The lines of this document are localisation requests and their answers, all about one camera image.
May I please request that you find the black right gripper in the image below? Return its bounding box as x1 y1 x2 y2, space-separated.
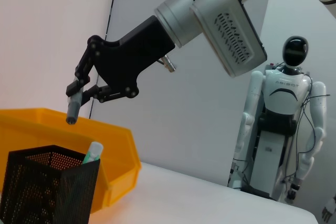
65 15 176 106

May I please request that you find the grey marker pen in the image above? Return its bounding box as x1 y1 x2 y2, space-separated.
65 91 83 125

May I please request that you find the green utility knife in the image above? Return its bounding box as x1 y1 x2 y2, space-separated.
83 141 103 164

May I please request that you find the black mesh pen holder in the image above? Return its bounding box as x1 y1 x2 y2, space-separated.
0 144 101 224

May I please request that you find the yellow plastic bin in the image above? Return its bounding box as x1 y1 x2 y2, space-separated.
0 108 142 216

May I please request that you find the white black humanoid robot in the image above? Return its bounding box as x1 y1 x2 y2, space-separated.
227 35 331 204

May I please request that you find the white black-marked robot part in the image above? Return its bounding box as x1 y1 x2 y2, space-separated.
320 195 336 224

